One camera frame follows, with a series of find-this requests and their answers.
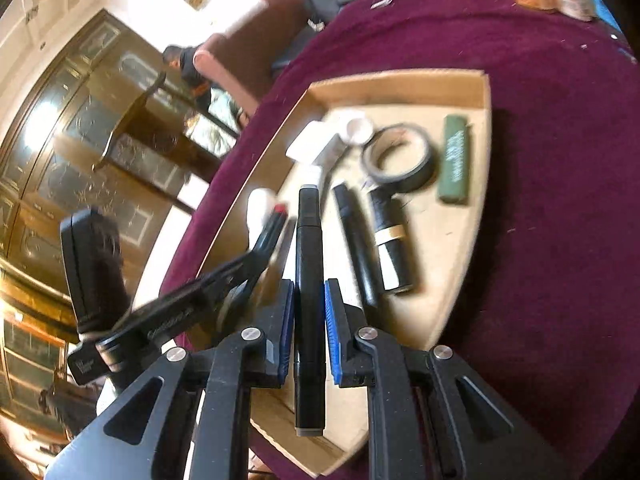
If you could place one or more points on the white charger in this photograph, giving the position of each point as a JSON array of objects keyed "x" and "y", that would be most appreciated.
[{"x": 305, "y": 142}]

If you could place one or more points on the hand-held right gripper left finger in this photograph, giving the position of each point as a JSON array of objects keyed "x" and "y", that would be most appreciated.
[{"x": 286, "y": 325}]

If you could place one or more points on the black tape roll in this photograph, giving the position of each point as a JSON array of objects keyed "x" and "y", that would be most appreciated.
[{"x": 425, "y": 165}]

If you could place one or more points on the cardboard box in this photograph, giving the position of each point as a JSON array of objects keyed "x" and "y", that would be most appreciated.
[{"x": 450, "y": 240}]

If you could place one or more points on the green lighter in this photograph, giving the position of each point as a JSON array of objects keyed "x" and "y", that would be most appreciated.
[{"x": 454, "y": 160}]

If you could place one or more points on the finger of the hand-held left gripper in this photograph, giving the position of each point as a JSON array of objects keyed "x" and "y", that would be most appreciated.
[{"x": 255, "y": 265}]

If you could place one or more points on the dark wooden glass cabinet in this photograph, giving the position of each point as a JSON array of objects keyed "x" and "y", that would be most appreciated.
[{"x": 75, "y": 135}]

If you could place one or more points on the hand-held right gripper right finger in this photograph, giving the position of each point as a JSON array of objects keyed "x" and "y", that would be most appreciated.
[{"x": 334, "y": 330}]

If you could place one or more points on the black roll with beige band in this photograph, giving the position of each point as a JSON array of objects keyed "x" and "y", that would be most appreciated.
[{"x": 390, "y": 250}]

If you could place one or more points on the white tube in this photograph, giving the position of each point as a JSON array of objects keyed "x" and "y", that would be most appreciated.
[{"x": 259, "y": 207}]

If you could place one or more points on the pinkish brown chair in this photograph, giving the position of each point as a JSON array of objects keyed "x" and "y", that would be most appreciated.
[{"x": 250, "y": 50}]

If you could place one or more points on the small silver wrapper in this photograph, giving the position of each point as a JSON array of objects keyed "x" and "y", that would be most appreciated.
[{"x": 381, "y": 3}]

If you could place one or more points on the black marker with grey ends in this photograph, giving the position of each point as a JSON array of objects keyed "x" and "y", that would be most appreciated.
[{"x": 309, "y": 260}]

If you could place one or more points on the white bottle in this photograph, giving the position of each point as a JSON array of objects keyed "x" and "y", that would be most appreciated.
[{"x": 335, "y": 147}]

